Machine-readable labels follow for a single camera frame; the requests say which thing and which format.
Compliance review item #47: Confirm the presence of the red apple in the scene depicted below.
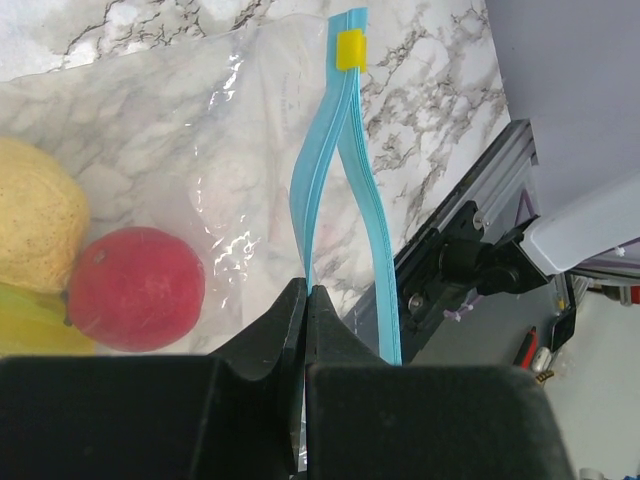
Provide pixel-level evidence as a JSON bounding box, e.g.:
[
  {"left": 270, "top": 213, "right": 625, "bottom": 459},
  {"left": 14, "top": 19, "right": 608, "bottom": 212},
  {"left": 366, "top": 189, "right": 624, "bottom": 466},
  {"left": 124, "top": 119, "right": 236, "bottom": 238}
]
[{"left": 67, "top": 227, "right": 206, "bottom": 352}]

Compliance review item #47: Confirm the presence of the yellow star fruit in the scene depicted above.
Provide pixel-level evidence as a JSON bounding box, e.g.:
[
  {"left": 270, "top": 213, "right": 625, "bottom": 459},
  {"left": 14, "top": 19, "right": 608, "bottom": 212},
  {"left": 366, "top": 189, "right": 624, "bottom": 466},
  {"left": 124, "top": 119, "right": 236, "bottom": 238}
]
[{"left": 1, "top": 284, "right": 96, "bottom": 357}]

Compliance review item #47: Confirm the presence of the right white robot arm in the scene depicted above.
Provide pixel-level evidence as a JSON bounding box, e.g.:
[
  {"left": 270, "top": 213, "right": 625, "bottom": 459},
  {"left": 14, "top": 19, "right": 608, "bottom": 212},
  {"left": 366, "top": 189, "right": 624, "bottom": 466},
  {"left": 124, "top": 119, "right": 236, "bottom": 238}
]
[{"left": 520, "top": 171, "right": 639, "bottom": 275}]

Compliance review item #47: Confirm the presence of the clear zip top bag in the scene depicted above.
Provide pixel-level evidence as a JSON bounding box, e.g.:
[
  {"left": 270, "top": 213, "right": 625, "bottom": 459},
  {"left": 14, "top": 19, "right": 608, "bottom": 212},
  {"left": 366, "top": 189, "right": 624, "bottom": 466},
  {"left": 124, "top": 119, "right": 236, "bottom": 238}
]
[{"left": 0, "top": 7, "right": 404, "bottom": 471}]

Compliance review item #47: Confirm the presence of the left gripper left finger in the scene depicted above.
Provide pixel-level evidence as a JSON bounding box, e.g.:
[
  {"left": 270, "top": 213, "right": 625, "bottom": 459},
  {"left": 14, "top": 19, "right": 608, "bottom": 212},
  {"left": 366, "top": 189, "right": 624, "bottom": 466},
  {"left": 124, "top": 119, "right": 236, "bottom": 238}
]
[{"left": 1, "top": 278, "right": 306, "bottom": 479}]

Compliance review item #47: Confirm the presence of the aluminium frame rail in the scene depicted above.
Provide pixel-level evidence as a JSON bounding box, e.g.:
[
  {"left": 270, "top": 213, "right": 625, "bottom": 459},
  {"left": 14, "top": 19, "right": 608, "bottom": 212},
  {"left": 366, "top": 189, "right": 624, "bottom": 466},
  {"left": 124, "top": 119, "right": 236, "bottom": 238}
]
[{"left": 394, "top": 118, "right": 541, "bottom": 266}]

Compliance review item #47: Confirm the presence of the yellow pear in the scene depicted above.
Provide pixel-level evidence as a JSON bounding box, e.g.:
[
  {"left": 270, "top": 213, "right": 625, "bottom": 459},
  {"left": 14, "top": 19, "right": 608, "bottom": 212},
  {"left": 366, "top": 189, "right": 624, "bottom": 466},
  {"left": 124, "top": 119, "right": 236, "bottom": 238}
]
[{"left": 1, "top": 137, "right": 90, "bottom": 294}]

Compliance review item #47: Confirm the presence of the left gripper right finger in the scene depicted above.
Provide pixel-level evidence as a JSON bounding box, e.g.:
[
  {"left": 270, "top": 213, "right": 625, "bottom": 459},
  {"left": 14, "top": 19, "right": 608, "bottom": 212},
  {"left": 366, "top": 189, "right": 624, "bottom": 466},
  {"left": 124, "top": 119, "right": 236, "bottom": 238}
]
[{"left": 305, "top": 286, "right": 575, "bottom": 479}]

